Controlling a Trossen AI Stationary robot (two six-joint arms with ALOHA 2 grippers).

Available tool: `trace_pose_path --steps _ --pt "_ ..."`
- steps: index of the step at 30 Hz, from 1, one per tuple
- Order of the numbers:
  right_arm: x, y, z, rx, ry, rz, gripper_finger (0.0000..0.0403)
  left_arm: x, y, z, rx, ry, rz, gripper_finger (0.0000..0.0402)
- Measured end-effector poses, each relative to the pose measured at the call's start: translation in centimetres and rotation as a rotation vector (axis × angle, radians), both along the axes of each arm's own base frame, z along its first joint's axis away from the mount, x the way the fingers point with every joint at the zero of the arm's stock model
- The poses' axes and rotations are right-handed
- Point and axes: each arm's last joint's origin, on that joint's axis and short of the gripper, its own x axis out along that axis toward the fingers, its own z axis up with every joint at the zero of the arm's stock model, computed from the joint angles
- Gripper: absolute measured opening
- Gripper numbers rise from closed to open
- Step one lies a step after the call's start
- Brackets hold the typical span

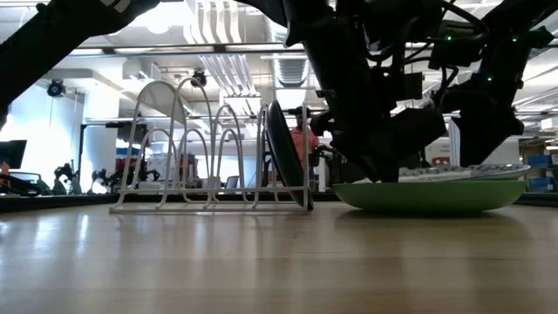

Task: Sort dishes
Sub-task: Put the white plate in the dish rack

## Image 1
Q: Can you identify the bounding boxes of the dark teal plate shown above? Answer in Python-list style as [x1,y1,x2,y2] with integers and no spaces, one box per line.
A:
[264,99,315,212]

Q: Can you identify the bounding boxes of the plain green plate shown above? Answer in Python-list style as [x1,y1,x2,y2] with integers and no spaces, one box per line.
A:
[333,179,529,215]

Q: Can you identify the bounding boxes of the white wire dish rack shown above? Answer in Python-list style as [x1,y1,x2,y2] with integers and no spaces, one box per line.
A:
[108,77,315,215]

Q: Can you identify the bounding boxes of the person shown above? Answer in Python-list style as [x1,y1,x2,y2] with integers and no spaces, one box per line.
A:
[288,106,322,193]

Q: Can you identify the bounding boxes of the blue storage bins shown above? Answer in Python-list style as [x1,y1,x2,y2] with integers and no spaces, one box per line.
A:
[525,152,558,193]

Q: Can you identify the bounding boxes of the blue orange floral plate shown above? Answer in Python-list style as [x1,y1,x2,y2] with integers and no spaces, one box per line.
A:
[397,162,532,183]

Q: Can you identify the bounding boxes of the silver ventilation duct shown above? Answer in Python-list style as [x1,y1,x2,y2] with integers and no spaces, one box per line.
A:
[273,56,316,88]

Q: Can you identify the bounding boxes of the black aluminium table frame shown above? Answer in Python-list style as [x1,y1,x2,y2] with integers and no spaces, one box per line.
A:
[0,191,558,215]

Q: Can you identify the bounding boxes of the black ceiling spotlight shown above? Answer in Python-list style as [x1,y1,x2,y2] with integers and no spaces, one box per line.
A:
[190,68,208,88]
[46,78,66,99]

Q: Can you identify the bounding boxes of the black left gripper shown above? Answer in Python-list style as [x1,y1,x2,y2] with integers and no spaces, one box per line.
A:
[304,25,448,183]

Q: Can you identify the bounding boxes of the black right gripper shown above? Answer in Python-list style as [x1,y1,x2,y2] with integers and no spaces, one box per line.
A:
[439,78,525,168]

